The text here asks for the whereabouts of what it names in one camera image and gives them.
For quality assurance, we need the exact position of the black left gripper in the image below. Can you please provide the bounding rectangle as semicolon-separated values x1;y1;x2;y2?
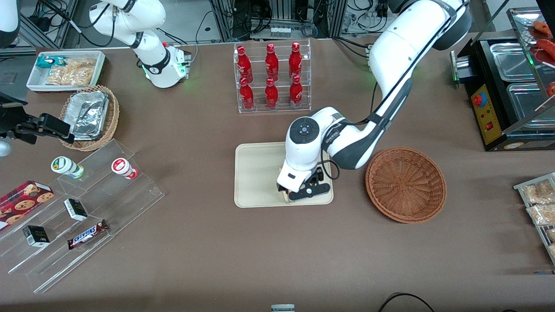
277;167;330;201

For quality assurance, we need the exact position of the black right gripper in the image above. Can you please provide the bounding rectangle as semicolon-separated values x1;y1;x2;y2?
0;92;75;145

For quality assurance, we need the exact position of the beige plastic serving tray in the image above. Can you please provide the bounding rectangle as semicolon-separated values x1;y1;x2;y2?
234;140;334;208

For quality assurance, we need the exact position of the aluminium foil tray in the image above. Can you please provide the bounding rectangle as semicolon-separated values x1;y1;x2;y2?
71;101;109;139
66;90;110;140

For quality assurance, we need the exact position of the light tan wicker basket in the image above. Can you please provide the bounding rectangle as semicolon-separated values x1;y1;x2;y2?
59;85;120;152

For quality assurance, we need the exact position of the brown round wicker basket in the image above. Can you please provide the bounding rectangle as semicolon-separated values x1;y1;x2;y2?
365;147;447;224

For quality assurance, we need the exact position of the grey snack rack tray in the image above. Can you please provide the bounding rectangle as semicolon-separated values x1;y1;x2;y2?
514;172;555;265

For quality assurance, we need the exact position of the green lid yogurt cup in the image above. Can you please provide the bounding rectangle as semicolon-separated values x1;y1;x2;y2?
51;156;85;179

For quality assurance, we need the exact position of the white rectangular snack bin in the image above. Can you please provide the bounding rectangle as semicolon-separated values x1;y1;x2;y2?
26;51;106;93

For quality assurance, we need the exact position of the clear bag of chips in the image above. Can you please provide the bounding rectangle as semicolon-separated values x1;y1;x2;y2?
55;58;97;72
46;66;95;86

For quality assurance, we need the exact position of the teal snack packet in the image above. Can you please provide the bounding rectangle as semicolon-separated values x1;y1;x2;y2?
36;55;65;69

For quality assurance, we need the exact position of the red chocolate chip cookie box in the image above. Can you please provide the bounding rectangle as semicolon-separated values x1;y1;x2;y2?
0;180;55;231

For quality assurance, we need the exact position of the clear acrylic bottle rack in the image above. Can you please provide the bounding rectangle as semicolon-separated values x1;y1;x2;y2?
233;39;312;114

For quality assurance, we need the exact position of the small black carton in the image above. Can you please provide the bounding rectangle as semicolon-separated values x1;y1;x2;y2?
64;198;88;222
23;225;50;247

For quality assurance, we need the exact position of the red lid yogurt cup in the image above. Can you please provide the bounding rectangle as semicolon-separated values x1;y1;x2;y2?
111;158;139;180

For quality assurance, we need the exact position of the red cola bottle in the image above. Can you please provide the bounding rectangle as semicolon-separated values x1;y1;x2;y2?
236;45;253;83
289;75;304;107
289;42;303;79
264;43;279;81
264;78;279;109
239;77;255;110

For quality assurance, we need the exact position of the Snickers chocolate bar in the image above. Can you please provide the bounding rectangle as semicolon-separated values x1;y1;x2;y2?
67;220;109;250

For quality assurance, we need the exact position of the clear acrylic stepped display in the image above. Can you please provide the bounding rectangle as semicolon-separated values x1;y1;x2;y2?
0;139;165;294

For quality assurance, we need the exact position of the black food warmer appliance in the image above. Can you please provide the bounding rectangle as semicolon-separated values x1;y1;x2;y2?
450;6;555;152

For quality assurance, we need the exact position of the stainless steel warmer pan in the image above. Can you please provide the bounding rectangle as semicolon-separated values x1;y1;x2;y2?
490;42;539;82
506;82;555;130

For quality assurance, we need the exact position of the black table cable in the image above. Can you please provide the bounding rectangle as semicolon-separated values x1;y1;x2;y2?
378;293;435;312

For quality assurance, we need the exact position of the aluminium frame rack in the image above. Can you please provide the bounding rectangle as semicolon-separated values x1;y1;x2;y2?
209;0;348;42

